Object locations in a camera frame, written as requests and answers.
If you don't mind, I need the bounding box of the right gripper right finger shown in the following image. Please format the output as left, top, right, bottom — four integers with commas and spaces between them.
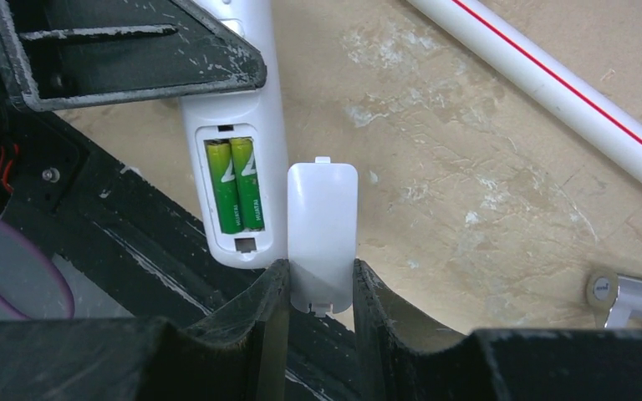
353, 260, 642, 400

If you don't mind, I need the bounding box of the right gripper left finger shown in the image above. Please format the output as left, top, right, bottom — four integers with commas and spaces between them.
0, 260, 290, 400

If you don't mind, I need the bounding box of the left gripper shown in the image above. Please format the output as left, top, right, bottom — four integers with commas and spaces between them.
0, 1, 268, 160

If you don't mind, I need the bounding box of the white battery cover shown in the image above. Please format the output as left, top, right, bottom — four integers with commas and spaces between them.
287, 156, 359, 317

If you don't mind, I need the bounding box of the green AA battery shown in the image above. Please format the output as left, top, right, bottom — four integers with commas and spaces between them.
205, 140, 243, 234
229, 137, 264, 231

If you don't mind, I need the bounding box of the white remote control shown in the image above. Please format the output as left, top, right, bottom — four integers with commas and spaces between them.
179, 1, 288, 269

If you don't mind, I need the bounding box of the chrome metal faucet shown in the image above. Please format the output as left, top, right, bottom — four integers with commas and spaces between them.
585, 267, 642, 329

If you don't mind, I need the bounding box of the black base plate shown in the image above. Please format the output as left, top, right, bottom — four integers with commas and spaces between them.
5, 111, 360, 400

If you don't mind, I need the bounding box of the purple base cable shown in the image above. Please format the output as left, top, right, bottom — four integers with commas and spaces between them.
0, 203, 76, 321

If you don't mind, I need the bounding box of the white PVC pipe frame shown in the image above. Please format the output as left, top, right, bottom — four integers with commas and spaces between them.
412, 0, 642, 184

